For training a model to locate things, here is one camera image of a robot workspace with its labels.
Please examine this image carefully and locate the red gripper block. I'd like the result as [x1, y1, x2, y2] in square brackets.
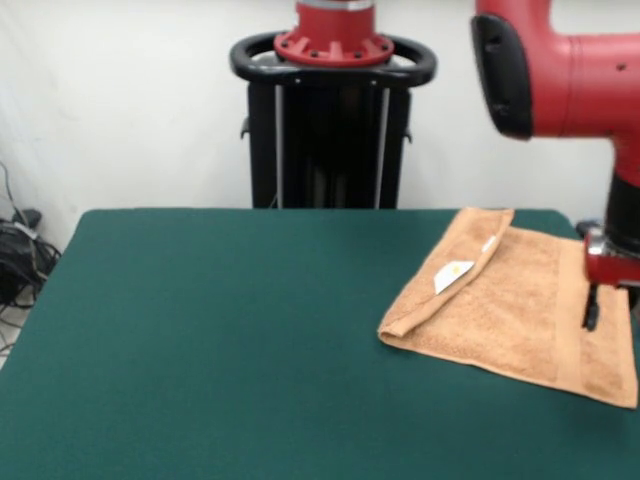
[581, 227, 640, 331]

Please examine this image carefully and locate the tan terry towel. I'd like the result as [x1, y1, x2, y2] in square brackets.
[377, 207, 640, 410]

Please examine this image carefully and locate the dark green table cloth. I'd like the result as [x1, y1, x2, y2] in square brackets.
[0, 207, 640, 480]

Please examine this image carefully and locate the black cable tangle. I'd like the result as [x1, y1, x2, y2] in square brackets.
[0, 159, 64, 356]
[574, 217, 609, 241]

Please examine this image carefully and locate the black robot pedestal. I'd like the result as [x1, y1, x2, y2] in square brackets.
[229, 32, 439, 209]

